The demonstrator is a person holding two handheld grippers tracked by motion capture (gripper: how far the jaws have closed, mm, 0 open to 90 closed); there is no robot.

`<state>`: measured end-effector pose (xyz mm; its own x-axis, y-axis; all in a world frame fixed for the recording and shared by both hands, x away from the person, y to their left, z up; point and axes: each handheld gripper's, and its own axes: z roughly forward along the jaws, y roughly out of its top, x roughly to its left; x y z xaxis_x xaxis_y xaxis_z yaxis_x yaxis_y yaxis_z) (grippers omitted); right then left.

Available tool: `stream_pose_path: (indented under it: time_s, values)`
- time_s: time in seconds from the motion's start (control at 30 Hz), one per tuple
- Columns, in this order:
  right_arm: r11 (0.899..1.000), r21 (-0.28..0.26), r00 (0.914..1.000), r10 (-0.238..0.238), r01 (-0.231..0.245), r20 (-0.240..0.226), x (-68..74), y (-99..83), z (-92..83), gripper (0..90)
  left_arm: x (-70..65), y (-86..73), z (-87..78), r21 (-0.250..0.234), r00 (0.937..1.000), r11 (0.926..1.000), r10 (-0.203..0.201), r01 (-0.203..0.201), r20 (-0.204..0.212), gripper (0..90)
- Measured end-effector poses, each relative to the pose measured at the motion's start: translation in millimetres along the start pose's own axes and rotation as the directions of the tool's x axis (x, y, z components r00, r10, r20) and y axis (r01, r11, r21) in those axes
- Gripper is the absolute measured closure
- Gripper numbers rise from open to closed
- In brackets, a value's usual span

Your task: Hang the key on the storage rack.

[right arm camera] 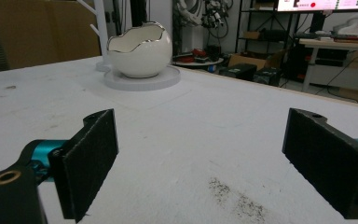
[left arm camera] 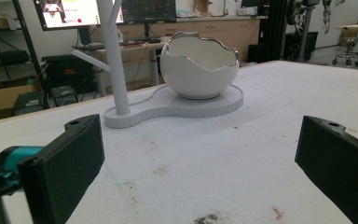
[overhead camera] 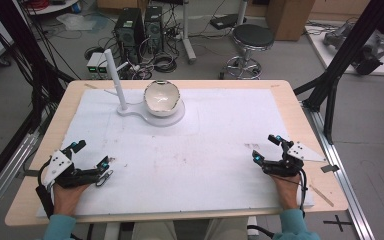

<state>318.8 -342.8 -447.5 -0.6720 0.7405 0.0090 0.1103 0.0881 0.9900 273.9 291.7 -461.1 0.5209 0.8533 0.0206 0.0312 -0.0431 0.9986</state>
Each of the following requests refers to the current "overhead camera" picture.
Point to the brown cardboard box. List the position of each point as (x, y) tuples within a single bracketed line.
[(290, 18)]

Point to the white platform board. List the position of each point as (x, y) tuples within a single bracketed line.
[(326, 56)]

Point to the slim black computer tower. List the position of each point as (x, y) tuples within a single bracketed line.
[(154, 28)]

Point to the person's beige trousers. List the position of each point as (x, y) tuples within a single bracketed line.
[(186, 230)]

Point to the large black computer tower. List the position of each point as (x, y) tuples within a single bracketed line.
[(129, 31)]

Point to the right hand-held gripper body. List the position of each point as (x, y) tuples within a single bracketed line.
[(288, 166)]

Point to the person's left hand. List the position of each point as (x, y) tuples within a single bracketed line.
[(67, 198)]

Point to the white desk leg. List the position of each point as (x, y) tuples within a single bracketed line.
[(188, 36)]

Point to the black round stool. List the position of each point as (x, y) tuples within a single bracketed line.
[(251, 36)]

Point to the white power supply box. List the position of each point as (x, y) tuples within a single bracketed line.
[(103, 66), (93, 65)]

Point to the white ceramic bowl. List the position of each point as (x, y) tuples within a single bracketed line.
[(161, 98)]

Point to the round white table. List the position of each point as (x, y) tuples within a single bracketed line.
[(53, 6)]

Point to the black frame strut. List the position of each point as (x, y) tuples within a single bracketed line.
[(343, 60), (23, 50)]

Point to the black flat device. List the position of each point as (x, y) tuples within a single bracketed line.
[(226, 21)]

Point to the aluminium rail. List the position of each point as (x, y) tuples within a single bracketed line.
[(343, 180), (5, 180)]

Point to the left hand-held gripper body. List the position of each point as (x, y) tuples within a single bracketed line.
[(63, 173)]

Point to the clear plastic bag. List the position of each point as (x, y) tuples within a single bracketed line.
[(76, 21)]

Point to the grey robot device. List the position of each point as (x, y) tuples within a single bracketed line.
[(366, 50)]

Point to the white stand with pole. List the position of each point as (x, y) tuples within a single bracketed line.
[(123, 100)]

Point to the person's right hand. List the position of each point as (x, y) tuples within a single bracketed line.
[(287, 191)]

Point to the white table sheet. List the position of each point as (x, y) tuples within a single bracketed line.
[(193, 160)]

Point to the grey tape piece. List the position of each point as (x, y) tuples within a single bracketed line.
[(330, 168)]

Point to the thin wooden stick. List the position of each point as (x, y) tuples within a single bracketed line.
[(321, 195)]

